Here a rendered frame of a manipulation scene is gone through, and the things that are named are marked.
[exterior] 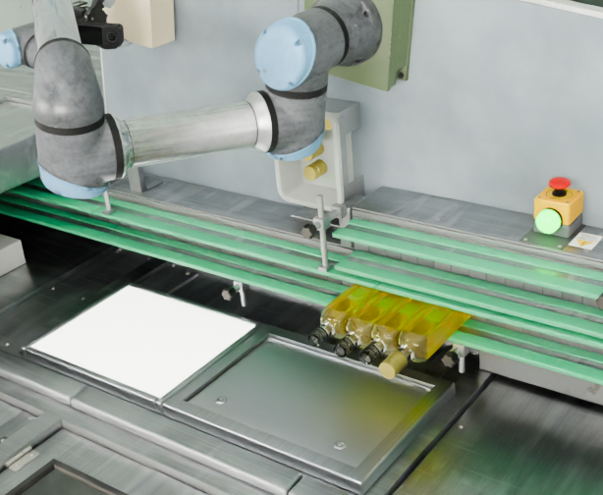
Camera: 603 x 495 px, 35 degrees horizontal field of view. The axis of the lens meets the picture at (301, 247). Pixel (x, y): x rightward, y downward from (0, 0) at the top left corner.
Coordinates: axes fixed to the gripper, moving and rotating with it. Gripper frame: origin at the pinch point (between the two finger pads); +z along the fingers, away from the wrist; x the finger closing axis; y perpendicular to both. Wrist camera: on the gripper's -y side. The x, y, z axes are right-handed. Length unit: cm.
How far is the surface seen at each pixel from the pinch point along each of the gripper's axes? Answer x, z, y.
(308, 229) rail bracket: 25, -18, -64
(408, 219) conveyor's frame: 24, -5, -79
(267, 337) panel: 56, -19, -55
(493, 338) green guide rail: 40, -9, -102
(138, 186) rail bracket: 42.4, -3.7, -2.4
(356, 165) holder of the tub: 22, 5, -59
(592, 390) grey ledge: 46, -5, -121
